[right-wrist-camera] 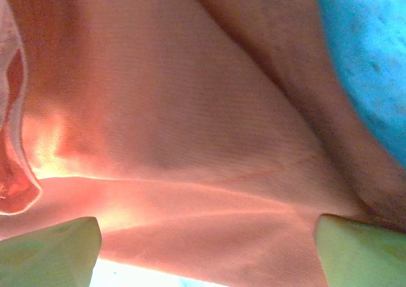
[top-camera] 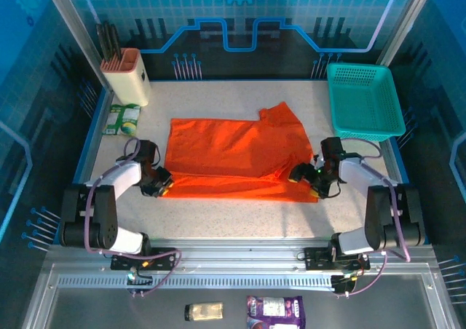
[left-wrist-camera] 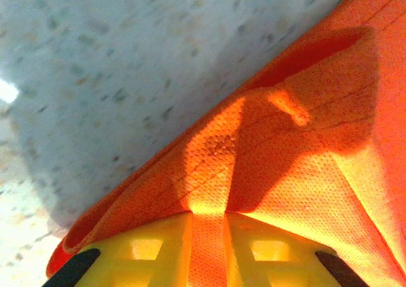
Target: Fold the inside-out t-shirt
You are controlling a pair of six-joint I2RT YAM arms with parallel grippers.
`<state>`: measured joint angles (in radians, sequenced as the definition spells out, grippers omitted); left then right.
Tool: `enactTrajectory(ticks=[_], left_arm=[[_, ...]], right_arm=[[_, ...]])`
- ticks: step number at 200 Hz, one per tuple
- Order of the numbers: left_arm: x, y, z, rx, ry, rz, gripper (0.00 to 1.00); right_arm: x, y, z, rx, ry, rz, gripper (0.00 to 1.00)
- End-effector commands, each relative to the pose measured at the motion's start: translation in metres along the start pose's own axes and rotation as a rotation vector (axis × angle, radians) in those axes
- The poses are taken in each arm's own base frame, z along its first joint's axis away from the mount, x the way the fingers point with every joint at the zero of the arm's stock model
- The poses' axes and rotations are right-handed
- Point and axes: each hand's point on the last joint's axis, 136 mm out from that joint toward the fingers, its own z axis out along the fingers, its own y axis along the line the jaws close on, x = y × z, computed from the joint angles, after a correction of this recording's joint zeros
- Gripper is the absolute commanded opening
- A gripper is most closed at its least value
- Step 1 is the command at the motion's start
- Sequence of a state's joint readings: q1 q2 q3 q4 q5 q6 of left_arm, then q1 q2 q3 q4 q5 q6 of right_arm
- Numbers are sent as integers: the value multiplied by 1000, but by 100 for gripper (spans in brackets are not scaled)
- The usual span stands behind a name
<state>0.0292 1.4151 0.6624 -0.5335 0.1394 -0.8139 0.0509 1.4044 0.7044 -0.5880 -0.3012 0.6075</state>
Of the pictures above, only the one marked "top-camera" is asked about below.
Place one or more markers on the orange t-shirt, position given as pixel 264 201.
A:
pixel 225 150

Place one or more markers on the small yellowish bottle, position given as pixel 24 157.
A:
pixel 204 311

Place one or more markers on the aluminium frame beam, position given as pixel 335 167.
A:
pixel 236 260

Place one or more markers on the cream knife block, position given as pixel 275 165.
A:
pixel 127 83

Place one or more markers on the purple snack packet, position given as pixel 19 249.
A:
pixel 275 312

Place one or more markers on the arm base connector board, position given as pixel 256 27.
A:
pixel 136 280
pixel 346 281

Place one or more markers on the teal plastic basket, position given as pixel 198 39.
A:
pixel 364 99

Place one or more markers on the green snack packet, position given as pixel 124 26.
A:
pixel 122 119

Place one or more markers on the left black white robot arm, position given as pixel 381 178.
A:
pixel 105 212

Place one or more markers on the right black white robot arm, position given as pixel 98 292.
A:
pixel 375 212

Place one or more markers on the aluminium frame post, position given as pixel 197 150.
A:
pixel 73 27
pixel 407 23

